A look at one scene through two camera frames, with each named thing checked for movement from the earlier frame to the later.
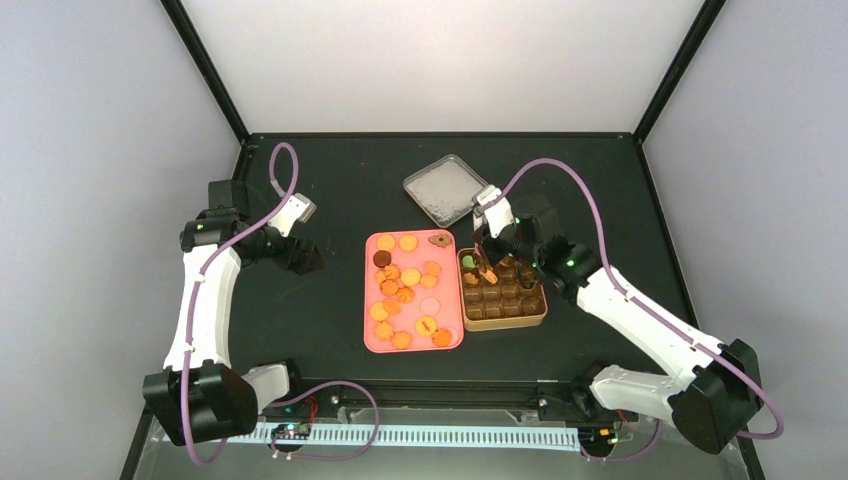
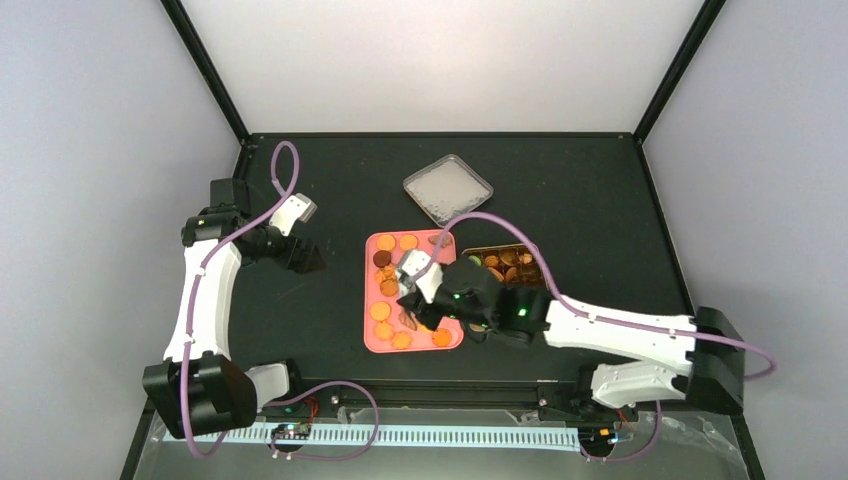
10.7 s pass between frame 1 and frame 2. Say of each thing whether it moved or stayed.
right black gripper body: moved
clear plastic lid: stayed
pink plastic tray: stayed
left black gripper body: stayed
